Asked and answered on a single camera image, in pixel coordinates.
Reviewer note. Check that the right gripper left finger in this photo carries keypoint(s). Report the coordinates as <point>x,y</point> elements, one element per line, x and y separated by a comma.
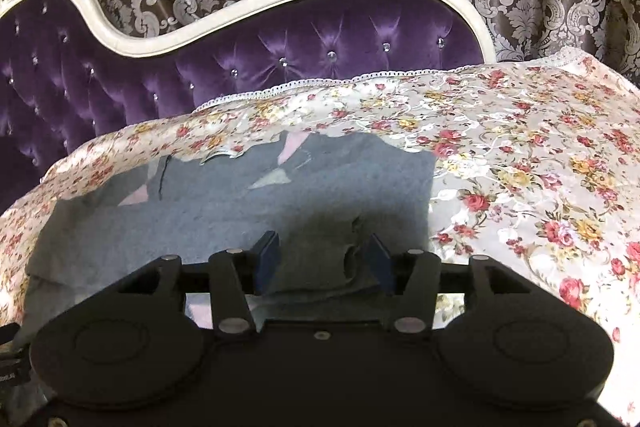
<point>235,273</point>

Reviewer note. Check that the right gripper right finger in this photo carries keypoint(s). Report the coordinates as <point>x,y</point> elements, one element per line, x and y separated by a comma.
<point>411,281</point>

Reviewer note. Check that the grey argyle knit sweater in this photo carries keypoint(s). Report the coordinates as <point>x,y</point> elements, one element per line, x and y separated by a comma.
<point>121,330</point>

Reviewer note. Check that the floral bed cover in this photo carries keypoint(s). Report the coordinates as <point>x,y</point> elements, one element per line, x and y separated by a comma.
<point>537,166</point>

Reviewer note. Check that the purple tufted chaise sofa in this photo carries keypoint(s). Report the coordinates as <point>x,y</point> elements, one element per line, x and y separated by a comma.
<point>68,75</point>

